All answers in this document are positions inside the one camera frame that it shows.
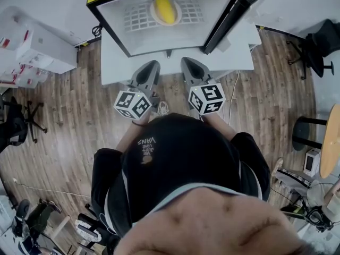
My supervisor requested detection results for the person's left forearm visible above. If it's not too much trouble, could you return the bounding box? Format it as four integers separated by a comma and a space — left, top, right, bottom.
115, 117, 149, 154

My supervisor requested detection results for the clear plastic storage bin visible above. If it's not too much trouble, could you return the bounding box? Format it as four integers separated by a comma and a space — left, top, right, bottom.
0, 5, 30, 50
0, 62, 51, 86

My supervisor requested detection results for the yellow corn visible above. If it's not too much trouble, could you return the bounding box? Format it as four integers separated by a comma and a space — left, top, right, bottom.
155, 0, 176, 25

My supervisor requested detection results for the small white screen device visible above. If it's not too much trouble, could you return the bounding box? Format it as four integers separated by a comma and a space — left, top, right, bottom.
303, 149, 321, 176

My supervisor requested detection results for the white plate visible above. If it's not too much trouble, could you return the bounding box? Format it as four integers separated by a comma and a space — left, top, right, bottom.
149, 0, 183, 27

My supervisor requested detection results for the black mini fridge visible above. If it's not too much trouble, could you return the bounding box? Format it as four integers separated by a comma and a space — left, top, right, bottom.
86, 0, 281, 58

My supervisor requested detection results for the person's right forearm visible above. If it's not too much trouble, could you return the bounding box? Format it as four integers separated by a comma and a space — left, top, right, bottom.
203, 113, 236, 143

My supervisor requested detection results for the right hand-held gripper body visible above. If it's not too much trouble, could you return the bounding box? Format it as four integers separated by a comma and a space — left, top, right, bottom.
187, 80, 226, 116

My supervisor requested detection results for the person's head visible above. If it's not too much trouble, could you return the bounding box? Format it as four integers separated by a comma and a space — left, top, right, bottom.
114, 187, 311, 255

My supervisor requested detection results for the small white side table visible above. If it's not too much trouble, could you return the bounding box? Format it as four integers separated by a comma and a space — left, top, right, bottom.
248, 24, 262, 50

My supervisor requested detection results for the dark desk with wooden leg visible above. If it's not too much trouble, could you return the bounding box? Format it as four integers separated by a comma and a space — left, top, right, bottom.
39, 214, 72, 255

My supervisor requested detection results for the black chair with patterned cushion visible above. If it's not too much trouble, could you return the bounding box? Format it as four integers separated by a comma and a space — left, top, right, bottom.
74, 203, 120, 255

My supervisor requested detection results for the white cable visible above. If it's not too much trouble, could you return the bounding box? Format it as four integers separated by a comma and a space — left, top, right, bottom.
13, 178, 92, 198
228, 70, 241, 124

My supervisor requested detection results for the white cardboard box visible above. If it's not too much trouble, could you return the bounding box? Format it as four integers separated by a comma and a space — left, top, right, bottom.
15, 24, 78, 74

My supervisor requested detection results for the round wooden table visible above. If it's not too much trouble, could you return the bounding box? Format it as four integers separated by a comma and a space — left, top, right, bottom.
319, 104, 340, 179

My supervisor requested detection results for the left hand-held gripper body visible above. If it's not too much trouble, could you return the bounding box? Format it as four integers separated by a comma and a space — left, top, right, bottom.
113, 80, 161, 121

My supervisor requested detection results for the person's white shoe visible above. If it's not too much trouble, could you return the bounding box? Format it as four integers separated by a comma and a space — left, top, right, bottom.
157, 101, 170, 116

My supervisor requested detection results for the white wire fridge shelf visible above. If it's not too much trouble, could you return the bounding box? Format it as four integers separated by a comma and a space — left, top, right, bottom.
122, 0, 205, 33

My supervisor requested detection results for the black office chair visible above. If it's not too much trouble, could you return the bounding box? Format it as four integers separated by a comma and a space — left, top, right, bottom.
0, 96, 48, 154
286, 19, 340, 80

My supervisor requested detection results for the person in face mask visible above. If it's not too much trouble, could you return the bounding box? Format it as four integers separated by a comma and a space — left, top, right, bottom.
91, 113, 271, 239

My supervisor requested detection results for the large white table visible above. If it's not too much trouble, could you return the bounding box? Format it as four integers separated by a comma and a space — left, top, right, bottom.
100, 22, 256, 86

